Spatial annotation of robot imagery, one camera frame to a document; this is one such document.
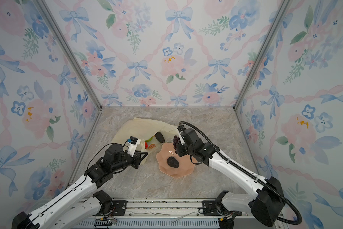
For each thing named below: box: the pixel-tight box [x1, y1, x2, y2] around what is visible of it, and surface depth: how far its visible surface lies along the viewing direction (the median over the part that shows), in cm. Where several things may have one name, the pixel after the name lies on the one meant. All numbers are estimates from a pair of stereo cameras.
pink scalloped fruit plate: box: [156, 142, 197, 179], surface depth 87 cm
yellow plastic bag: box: [112, 117, 179, 165], surface depth 92 cm
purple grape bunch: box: [172, 135, 181, 154], surface depth 80 cm
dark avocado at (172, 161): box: [166, 156, 180, 168], surface depth 87 cm
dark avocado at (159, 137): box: [155, 131, 165, 143], surface depth 100 cm
